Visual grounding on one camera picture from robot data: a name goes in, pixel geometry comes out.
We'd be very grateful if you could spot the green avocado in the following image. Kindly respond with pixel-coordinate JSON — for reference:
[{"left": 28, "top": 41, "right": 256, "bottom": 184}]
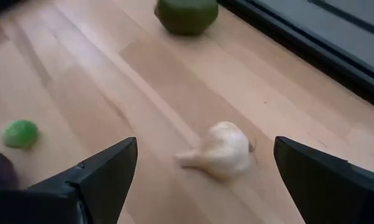
[{"left": 154, "top": 0, "right": 220, "bottom": 36}]

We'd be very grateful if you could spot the small green sprout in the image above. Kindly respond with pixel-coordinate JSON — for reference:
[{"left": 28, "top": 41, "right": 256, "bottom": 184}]
[{"left": 2, "top": 119, "right": 40, "bottom": 150}]

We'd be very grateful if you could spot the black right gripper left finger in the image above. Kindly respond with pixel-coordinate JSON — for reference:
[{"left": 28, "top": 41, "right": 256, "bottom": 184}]
[{"left": 0, "top": 136, "right": 139, "bottom": 224}]

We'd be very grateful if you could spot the white garlic bulb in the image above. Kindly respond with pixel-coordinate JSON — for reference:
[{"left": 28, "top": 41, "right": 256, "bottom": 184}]
[{"left": 174, "top": 120, "right": 253, "bottom": 182}]

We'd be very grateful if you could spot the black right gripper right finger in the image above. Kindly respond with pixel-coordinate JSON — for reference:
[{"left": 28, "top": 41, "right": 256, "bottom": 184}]
[{"left": 274, "top": 136, "right": 374, "bottom": 224}]

